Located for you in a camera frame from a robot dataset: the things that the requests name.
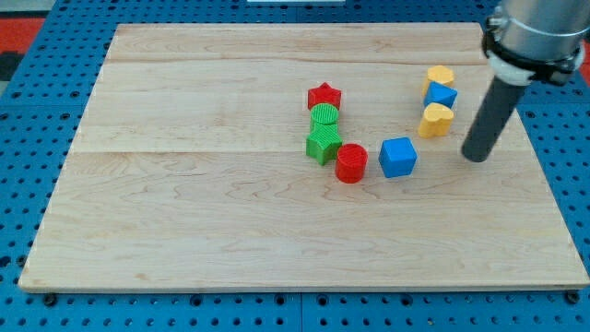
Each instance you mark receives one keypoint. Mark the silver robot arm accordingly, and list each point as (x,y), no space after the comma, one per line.
(536,40)

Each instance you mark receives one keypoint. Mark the blue cube block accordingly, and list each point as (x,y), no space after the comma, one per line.
(397,157)

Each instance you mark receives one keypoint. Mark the yellow heart block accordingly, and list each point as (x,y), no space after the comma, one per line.
(436,120)

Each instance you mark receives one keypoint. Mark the light wooden board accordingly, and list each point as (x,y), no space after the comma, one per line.
(188,171)

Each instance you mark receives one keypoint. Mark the green star block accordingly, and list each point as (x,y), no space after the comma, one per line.
(323,142)

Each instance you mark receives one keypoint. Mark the red cylinder block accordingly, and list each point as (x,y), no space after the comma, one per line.
(351,161)

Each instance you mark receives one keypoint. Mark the green cylinder block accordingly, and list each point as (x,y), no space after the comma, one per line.
(323,114)

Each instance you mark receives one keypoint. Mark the red star block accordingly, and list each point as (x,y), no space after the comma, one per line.
(324,93)

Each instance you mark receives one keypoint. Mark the blue triangle block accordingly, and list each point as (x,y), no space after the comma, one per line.
(439,93)

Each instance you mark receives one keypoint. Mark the yellow pentagon block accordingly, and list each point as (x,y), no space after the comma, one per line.
(440,74)

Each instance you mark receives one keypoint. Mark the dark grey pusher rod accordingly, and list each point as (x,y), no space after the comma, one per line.
(493,114)

